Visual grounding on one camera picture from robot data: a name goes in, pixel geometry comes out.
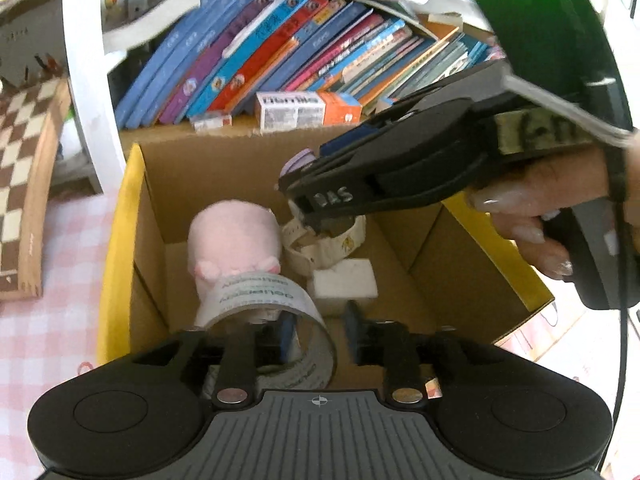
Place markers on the purple kids smartwatch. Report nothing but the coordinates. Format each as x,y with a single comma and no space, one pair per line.
299,161

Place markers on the yellow cardboard box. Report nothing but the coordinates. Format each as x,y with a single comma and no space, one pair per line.
440,265

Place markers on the pink cartoon table mat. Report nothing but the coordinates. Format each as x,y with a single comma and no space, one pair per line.
48,340

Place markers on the person right hand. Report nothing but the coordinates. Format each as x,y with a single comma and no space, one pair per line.
519,200

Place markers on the wooden chessboard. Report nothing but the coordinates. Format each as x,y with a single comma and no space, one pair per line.
31,124

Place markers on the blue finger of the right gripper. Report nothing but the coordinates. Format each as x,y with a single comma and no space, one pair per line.
345,139

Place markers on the orange white medicine box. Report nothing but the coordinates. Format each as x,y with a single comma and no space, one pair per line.
282,111

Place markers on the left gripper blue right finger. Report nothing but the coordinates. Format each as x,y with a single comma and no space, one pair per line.
355,328

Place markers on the row of books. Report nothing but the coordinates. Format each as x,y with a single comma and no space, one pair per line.
218,56

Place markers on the pink plush pig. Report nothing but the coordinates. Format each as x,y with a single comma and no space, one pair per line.
232,237

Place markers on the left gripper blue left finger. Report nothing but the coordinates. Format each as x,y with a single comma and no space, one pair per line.
288,337

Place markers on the white sponge block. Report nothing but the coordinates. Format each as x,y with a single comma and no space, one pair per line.
351,279

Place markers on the clear tape roll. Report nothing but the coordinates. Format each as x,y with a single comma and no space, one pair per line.
255,300

